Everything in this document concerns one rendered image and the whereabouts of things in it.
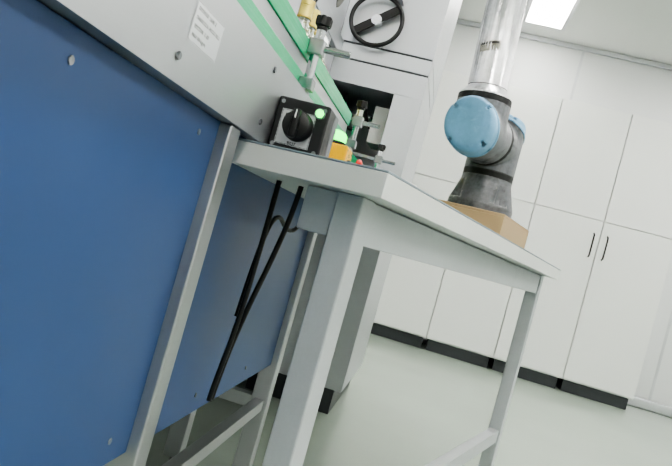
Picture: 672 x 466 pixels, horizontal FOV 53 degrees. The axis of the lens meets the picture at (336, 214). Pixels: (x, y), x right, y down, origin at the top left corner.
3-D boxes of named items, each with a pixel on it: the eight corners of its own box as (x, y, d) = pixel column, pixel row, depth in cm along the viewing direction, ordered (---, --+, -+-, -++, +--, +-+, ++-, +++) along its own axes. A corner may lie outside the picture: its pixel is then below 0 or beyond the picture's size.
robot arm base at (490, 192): (514, 225, 161) (524, 185, 162) (505, 217, 147) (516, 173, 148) (453, 210, 167) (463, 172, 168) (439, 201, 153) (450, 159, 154)
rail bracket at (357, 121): (311, 138, 177) (324, 92, 177) (373, 154, 174) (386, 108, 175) (309, 136, 174) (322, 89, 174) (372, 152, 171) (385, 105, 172)
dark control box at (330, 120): (277, 157, 107) (291, 106, 107) (325, 170, 106) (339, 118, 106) (264, 149, 99) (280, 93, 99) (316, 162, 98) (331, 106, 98)
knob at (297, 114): (279, 137, 99) (274, 133, 96) (288, 108, 99) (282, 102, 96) (308, 145, 98) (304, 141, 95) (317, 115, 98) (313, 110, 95)
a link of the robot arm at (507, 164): (520, 183, 160) (534, 127, 160) (504, 170, 148) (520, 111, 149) (472, 173, 166) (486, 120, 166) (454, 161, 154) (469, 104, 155)
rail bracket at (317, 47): (299, 93, 117) (320, 19, 117) (339, 103, 116) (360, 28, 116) (294, 87, 113) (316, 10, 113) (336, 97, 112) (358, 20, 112)
